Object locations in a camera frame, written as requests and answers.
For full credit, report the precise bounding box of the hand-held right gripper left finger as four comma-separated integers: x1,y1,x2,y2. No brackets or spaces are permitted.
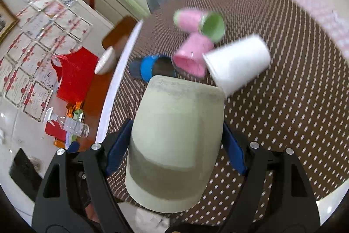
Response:
32,119,135,233

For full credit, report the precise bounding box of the red bag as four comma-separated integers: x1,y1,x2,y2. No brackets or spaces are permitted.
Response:
51,48,99,103

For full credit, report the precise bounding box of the brown wooden side table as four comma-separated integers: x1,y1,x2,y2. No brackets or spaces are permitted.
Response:
55,16,140,152

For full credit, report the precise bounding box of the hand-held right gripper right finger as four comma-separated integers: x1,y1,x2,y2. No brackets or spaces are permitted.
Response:
218,122,322,233

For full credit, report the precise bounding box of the brown patterned tablecloth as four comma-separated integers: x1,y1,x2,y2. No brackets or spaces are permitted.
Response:
105,0,339,225

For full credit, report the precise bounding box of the wall of framed certificates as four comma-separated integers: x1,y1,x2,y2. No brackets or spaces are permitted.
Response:
0,0,93,123

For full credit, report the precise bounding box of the wooden picture frame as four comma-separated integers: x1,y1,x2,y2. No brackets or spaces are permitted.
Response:
0,0,20,42

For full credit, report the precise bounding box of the clear plastic water bottle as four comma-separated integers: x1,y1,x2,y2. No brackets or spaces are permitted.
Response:
46,114,90,138

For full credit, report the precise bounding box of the white bowl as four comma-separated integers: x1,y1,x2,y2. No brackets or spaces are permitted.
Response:
94,47,116,75

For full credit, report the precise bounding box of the blue cup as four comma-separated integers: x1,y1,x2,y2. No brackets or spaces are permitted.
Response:
129,55,178,82

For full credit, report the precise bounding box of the red small box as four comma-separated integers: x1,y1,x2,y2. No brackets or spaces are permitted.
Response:
45,122,67,142

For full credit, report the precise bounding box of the pale green cup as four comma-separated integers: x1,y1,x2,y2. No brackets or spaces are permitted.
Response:
125,75,225,213

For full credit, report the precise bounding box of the black box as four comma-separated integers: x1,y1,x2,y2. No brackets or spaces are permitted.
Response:
9,148,44,195

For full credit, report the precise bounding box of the pink cup with green inside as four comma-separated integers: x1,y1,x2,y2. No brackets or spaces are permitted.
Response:
173,10,226,43

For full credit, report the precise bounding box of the white paper cup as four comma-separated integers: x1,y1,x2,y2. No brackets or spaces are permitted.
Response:
202,34,271,98

